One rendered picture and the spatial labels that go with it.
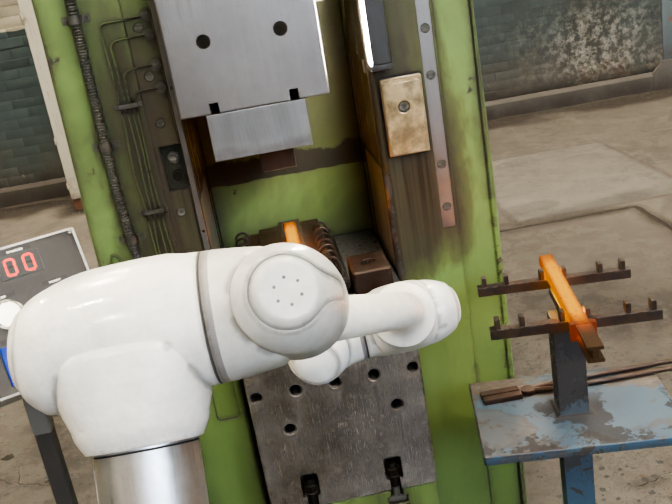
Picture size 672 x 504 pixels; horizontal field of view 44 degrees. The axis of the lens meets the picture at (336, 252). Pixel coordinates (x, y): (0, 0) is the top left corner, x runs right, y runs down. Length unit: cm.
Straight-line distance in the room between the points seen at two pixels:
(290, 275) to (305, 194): 150
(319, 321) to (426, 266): 123
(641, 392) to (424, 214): 60
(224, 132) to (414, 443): 80
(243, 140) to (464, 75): 52
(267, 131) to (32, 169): 638
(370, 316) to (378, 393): 75
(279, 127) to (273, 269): 98
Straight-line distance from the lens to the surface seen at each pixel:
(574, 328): 155
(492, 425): 180
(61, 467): 190
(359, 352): 135
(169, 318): 77
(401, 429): 191
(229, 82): 169
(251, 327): 75
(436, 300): 135
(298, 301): 74
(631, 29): 833
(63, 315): 80
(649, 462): 286
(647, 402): 186
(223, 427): 209
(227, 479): 217
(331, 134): 221
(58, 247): 174
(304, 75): 169
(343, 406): 186
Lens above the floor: 161
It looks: 19 degrees down
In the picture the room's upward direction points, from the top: 10 degrees counter-clockwise
